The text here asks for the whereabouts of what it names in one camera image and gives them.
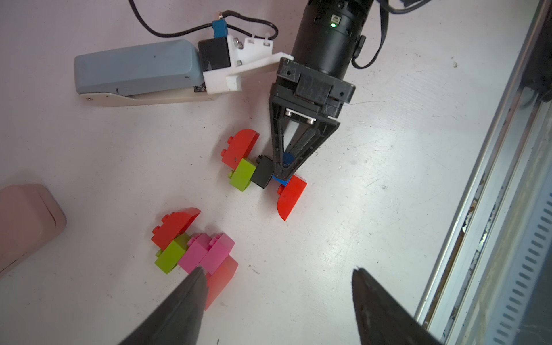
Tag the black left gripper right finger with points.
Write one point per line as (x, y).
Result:
(380, 318)

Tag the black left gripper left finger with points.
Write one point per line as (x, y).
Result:
(177, 320)

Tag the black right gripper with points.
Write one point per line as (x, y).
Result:
(305, 90)

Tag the blue lego brick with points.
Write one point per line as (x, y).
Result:
(284, 167)

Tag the green lego brick front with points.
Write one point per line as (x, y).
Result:
(168, 259)

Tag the green lego brick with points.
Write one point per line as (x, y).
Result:
(168, 259)
(241, 177)

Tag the green lego brick back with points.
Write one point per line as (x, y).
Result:
(241, 177)

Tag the red curved lego brick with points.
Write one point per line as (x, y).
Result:
(173, 225)
(289, 193)

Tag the black lego brick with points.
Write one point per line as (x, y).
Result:
(264, 171)

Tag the pink lego brick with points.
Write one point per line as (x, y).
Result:
(220, 247)
(198, 247)

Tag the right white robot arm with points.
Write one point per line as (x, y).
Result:
(330, 38)

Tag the blue and cream stapler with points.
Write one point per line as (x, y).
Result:
(157, 73)

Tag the pink glasses case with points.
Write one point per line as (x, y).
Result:
(30, 218)

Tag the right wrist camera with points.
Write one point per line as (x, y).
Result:
(226, 59)

